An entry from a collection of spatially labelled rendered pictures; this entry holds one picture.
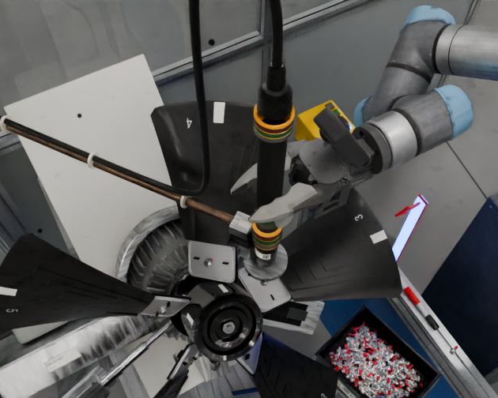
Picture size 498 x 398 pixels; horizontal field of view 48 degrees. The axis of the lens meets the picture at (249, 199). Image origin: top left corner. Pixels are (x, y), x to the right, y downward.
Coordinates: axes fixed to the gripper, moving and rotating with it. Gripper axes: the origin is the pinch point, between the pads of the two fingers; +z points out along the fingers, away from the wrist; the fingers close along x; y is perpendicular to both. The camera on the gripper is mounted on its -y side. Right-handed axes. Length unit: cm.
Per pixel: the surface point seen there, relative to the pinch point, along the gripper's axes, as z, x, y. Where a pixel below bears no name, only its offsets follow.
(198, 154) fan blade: -0.8, 17.7, 12.3
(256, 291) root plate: -1.3, -1.0, 30.2
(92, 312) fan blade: 24.2, 6.9, 25.0
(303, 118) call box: -35, 35, 42
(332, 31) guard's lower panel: -69, 70, 58
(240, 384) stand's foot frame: -4, 10, 143
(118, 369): 25.0, 1.3, 39.1
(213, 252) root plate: 3.1, 5.9, 22.7
